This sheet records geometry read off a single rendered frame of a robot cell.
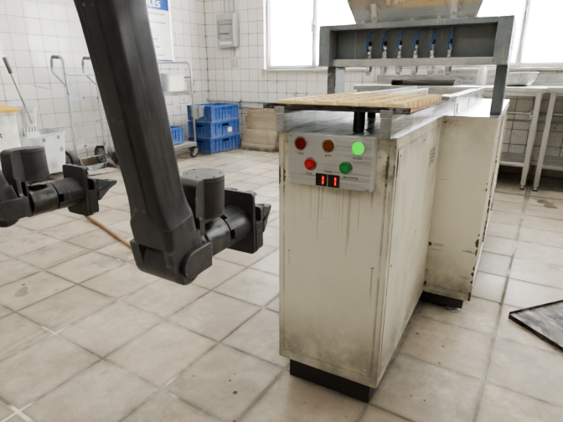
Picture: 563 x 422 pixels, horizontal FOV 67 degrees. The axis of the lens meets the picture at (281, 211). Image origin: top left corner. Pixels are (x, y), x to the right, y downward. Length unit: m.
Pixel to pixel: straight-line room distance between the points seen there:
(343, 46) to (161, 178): 1.55
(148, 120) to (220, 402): 1.14
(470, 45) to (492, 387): 1.22
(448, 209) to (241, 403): 1.07
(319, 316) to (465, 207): 0.79
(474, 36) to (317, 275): 1.08
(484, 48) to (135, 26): 1.52
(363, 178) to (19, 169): 0.75
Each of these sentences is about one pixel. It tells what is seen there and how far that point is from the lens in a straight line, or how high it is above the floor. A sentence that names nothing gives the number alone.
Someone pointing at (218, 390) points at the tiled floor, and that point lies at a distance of 1.52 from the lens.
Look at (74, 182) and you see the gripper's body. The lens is 0.93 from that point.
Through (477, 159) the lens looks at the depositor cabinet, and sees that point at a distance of 1.77.
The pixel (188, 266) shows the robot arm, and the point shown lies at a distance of 0.54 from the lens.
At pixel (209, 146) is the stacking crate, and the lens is 5.54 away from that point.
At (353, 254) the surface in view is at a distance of 1.20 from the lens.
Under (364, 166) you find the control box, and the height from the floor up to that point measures 0.77.
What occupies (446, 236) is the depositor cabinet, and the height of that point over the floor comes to 0.36.
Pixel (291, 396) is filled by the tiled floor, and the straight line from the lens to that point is 1.49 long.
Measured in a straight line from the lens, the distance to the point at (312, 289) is 1.31.
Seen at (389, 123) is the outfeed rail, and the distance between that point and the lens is 1.06.
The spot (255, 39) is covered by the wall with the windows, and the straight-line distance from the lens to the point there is 6.08.
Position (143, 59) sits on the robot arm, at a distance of 0.46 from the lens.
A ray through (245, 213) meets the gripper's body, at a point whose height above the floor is 0.78.
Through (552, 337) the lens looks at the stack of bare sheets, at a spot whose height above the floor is 0.02.
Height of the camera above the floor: 0.99
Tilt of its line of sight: 18 degrees down
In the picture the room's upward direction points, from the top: straight up
